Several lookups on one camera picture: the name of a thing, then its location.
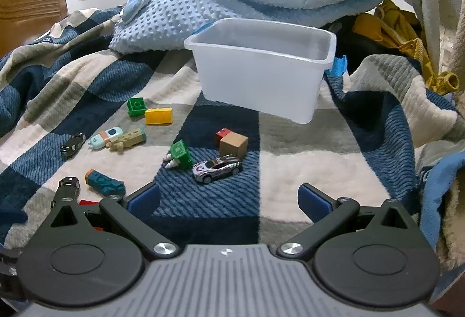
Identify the white plastic container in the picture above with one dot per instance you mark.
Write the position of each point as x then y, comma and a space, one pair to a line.
261, 84

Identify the tan wooden cube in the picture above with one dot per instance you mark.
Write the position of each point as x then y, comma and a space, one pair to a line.
234, 146

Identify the beige toy vehicle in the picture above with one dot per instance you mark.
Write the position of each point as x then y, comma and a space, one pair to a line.
128, 139

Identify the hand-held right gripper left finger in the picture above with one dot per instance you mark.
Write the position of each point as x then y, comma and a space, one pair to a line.
143, 201

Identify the mint toy with orange band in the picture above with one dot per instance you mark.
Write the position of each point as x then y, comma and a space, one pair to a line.
107, 135

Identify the blue fleece blanket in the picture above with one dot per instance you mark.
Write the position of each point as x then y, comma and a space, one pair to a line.
432, 193

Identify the green and white toy block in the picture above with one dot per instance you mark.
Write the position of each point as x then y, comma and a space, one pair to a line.
180, 153

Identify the wooden headboard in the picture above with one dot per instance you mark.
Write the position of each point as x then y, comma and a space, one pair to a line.
29, 4

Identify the red toy block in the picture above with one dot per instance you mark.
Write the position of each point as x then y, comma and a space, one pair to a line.
222, 135

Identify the yellow toy brick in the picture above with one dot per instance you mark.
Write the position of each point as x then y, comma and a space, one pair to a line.
159, 117

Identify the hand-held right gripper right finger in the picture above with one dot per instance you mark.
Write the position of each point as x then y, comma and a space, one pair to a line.
314, 202

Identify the green toy brick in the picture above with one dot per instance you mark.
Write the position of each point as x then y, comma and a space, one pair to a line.
136, 108

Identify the yellow garment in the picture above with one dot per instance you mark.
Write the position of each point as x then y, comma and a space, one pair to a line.
399, 29

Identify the blue plaid blanket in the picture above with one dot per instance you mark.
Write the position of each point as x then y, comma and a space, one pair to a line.
290, 164

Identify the teal and orange toy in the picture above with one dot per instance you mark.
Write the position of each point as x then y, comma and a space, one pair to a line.
105, 184

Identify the dark cloth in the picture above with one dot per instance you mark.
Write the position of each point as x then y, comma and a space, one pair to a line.
348, 35

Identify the red toy brick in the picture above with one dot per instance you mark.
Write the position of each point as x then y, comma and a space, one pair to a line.
87, 202

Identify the white toy racing car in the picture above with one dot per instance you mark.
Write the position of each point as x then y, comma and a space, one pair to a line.
216, 168

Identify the black toy car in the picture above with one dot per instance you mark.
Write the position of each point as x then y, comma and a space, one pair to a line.
72, 147
69, 182

